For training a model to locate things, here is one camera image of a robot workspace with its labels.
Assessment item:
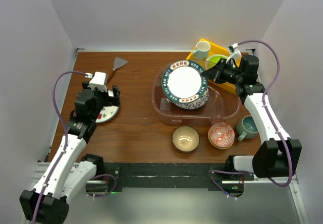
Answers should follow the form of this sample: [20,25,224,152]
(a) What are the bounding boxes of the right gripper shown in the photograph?
[201,58,243,86]

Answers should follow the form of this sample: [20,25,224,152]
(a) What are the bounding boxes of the teal rim lettered plate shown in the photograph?
[161,60,208,103]

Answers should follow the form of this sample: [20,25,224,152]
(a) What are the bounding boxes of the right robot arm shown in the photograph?
[202,54,302,180]

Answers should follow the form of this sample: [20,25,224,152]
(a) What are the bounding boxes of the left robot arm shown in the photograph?
[19,81,120,223]

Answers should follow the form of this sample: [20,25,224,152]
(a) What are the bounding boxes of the clear plastic bin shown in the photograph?
[151,60,242,126]

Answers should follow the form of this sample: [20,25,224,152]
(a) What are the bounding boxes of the white flower plate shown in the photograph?
[95,106,119,124]

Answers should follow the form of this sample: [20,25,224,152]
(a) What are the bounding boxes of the light blue mug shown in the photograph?
[192,41,211,61]

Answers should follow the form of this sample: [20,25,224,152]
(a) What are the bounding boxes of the teal ceramic mug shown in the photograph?
[236,116,258,141]

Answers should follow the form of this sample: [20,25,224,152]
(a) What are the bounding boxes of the red patterned bowl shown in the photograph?
[208,122,235,149]

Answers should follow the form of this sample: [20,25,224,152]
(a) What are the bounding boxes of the cream black bowl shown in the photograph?
[172,126,200,153]

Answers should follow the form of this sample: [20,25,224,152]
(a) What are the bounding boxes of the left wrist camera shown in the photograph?
[85,72,108,92]

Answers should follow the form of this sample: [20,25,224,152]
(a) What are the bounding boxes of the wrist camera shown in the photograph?
[227,43,241,65]
[85,72,108,92]

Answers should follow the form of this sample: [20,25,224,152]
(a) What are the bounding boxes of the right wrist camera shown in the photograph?
[227,43,241,65]

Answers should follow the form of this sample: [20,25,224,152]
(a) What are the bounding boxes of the metal scraper wooden handle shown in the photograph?
[107,57,129,82]

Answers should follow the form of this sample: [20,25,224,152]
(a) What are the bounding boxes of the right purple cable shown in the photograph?
[234,40,295,188]

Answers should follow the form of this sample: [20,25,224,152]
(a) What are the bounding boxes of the purple cable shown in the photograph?
[30,71,93,224]
[234,40,295,188]

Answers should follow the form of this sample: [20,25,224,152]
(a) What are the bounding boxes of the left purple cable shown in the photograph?
[30,71,93,224]

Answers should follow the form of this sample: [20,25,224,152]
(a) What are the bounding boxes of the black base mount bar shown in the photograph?
[104,162,254,193]

